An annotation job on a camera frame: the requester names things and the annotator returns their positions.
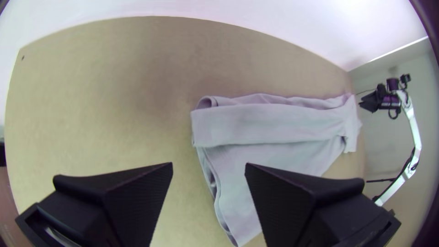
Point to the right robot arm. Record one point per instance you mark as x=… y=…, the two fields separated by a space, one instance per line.
x=415 y=137

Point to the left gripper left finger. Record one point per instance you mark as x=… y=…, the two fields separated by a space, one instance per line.
x=113 y=206

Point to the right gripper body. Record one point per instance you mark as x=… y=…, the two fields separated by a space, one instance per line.
x=377 y=99

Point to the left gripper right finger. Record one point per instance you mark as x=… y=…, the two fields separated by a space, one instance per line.
x=308 y=209

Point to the grey t-shirt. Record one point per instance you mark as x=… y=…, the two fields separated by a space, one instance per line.
x=267 y=133

